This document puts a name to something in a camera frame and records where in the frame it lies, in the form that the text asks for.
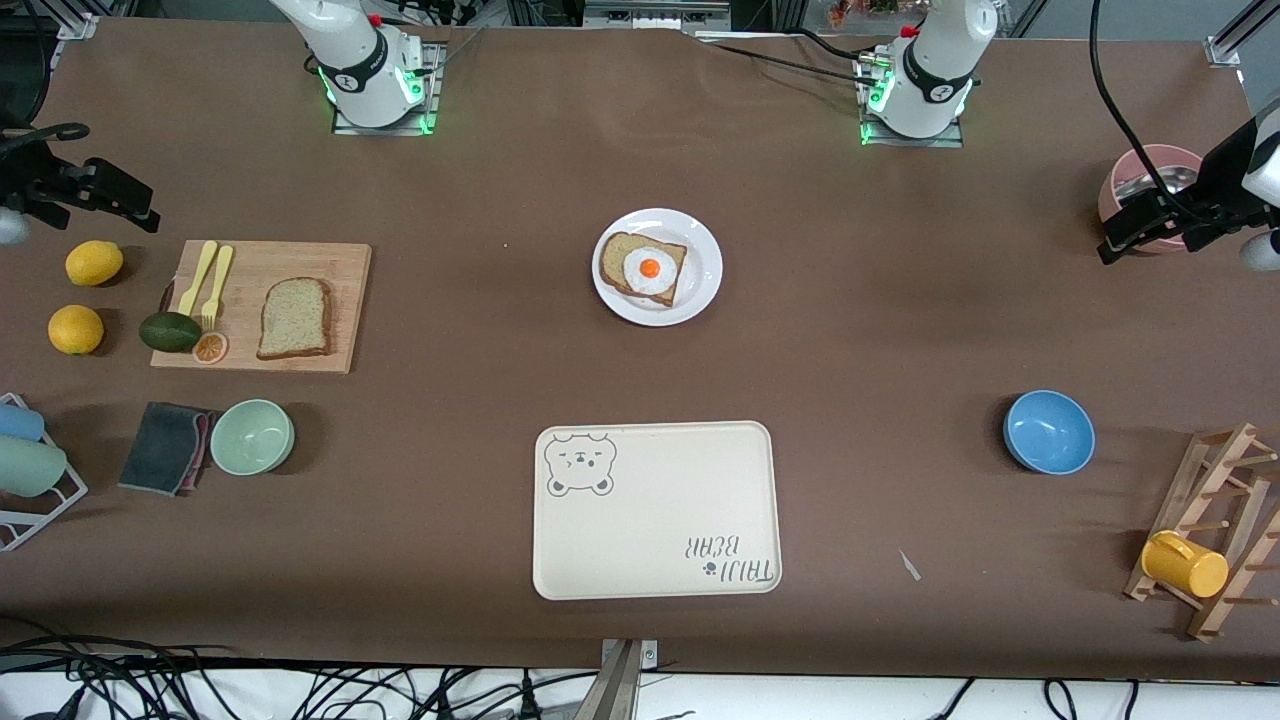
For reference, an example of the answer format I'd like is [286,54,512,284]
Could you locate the yellow plastic knife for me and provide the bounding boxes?
[178,240,218,317]

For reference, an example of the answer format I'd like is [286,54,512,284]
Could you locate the metal table bracket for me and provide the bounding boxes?
[598,638,659,720]

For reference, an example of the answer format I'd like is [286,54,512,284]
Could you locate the dark green avocado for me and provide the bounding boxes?
[138,311,203,353]

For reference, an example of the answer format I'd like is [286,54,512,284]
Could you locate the cream bear print tray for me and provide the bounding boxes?
[532,421,783,602]

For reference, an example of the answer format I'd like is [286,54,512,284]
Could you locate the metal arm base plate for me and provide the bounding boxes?
[330,40,443,137]
[855,50,966,149]

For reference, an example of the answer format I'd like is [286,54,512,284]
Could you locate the tangled black cables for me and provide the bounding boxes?
[0,630,601,720]

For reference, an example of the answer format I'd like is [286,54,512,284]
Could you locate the black base cable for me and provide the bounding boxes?
[700,28,883,89]

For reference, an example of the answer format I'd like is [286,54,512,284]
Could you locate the black floor cables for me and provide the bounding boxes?
[930,678,1141,720]

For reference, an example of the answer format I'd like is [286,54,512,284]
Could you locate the white wire rack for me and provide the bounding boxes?
[0,392,89,553]

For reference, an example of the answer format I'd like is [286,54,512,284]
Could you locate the bamboo cutting board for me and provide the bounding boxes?
[150,240,373,375]

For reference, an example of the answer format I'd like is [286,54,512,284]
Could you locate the plain bread slice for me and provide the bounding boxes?
[257,278,333,361]

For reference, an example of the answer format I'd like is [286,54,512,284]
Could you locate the blue bowl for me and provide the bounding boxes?
[1003,390,1097,476]

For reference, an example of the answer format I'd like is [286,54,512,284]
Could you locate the fried egg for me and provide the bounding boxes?
[622,246,679,297]

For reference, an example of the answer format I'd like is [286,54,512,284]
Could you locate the dark grey cloth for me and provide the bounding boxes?
[117,401,213,497]

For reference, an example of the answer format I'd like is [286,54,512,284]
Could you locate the yellow lemon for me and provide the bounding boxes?
[48,305,105,356]
[65,240,125,288]

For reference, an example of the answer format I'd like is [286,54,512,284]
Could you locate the white round plate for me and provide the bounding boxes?
[592,208,723,328]

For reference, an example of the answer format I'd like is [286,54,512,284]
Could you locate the pink bowl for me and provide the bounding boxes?
[1098,144,1206,253]

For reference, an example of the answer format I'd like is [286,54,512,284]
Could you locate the yellow plastic fork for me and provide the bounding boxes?
[201,245,234,332]

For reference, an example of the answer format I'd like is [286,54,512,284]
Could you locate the metal spoon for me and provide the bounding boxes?
[1115,165,1199,201]

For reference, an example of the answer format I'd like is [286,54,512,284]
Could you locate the wooden mug rack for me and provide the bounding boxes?
[1124,422,1280,642]

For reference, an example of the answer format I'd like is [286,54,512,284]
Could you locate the toast with fried egg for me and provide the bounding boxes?
[600,232,689,308]

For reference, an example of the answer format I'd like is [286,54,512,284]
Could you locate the yellow mug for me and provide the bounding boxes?
[1141,531,1230,599]

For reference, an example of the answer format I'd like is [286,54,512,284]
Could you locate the pale green cup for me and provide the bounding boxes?
[0,436,68,498]

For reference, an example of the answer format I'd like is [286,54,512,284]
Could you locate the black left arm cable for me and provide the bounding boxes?
[1088,0,1216,226]

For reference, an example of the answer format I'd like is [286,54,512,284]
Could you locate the pale green bowl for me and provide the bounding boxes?
[209,399,296,477]

